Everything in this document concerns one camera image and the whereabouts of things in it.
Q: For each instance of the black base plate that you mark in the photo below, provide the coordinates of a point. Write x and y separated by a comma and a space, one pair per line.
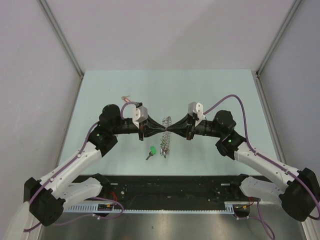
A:
170, 192

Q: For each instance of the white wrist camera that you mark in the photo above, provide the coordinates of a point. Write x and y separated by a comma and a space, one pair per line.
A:
196, 108
140, 114

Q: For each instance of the key with red tag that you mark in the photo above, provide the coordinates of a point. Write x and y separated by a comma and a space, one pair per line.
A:
126, 98

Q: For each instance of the key with green tag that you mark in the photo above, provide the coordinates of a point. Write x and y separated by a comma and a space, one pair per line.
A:
152, 152

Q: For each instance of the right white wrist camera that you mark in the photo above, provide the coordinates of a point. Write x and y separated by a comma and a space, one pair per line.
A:
196, 108

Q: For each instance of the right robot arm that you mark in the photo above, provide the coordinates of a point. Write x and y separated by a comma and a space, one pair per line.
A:
296, 191

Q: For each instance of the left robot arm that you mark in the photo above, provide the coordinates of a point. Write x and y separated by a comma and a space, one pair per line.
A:
46, 197

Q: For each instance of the frame post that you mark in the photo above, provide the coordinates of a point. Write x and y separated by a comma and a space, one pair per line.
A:
279, 35
55, 26

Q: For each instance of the left frame post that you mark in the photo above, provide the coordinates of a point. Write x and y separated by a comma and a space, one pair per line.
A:
55, 26

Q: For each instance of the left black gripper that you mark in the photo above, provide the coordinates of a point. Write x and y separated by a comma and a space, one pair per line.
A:
144, 128

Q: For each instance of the large metal keyring disc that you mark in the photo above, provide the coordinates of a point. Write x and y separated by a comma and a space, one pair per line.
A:
166, 137

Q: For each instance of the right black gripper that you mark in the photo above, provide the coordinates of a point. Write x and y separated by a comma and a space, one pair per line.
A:
188, 122

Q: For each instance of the right frame post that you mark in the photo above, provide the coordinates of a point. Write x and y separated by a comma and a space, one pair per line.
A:
279, 35

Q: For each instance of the slotted cable duct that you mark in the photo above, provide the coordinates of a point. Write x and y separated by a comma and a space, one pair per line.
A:
101, 208

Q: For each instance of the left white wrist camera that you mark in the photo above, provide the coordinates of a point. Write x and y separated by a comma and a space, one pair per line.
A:
140, 114

